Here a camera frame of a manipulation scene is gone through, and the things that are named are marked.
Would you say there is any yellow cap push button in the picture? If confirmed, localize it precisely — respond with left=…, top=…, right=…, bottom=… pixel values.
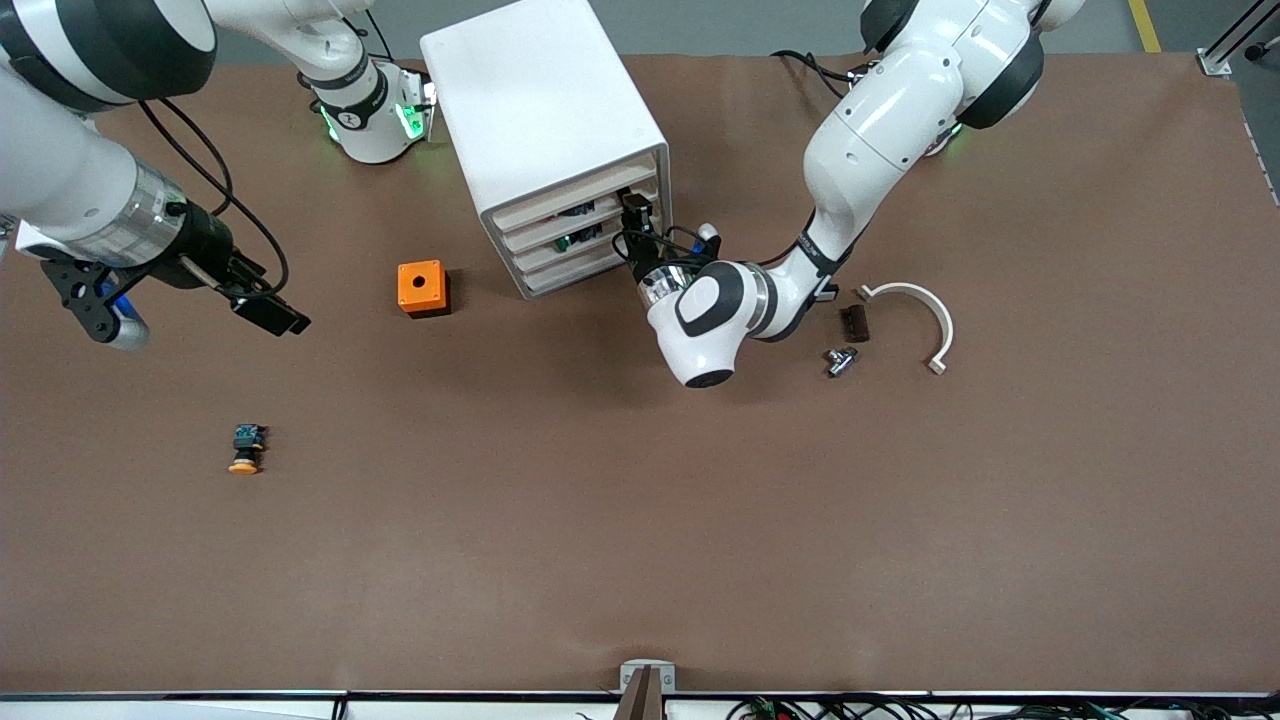
left=227, top=423, right=269, bottom=475

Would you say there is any orange box with round hole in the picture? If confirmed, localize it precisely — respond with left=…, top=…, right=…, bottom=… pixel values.
left=397, top=260, right=451, bottom=319

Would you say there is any brown table cover sheet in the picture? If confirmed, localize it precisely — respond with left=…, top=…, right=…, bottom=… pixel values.
left=0, top=50, right=1280, bottom=696

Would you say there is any white curved plastic clamp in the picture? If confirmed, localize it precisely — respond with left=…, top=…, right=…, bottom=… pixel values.
left=857, top=282, right=955, bottom=376

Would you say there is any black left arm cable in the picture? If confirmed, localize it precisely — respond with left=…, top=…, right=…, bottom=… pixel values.
left=612, top=225, right=716, bottom=291

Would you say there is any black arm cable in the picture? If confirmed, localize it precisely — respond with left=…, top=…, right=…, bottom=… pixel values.
left=612, top=225, right=716, bottom=291
left=138, top=95, right=293, bottom=301

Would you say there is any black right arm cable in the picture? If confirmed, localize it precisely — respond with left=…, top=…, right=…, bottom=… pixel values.
left=138, top=95, right=293, bottom=301

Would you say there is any black right camera mount plate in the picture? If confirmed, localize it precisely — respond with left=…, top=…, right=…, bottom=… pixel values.
left=40, top=255, right=126, bottom=346

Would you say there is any black left base cable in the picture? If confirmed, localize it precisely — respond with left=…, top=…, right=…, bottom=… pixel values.
left=770, top=48, right=873, bottom=101

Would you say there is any grey metal bracket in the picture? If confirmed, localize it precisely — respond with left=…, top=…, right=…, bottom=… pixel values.
left=620, top=660, right=676, bottom=693

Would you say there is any brown tapered post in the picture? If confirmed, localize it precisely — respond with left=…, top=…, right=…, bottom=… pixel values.
left=615, top=668, right=666, bottom=720

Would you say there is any black cable tangle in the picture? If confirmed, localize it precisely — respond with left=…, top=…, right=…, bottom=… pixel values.
left=725, top=695, right=1280, bottom=720

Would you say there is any aluminium frame profile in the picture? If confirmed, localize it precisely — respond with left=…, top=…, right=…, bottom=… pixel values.
left=1197, top=0, right=1280, bottom=79

